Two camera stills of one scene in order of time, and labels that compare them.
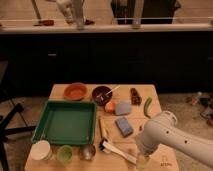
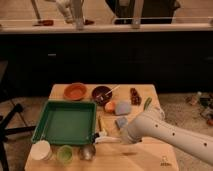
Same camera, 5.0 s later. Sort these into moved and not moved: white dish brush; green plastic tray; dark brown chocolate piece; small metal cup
Moved: white dish brush
Not moved: dark brown chocolate piece; small metal cup; green plastic tray
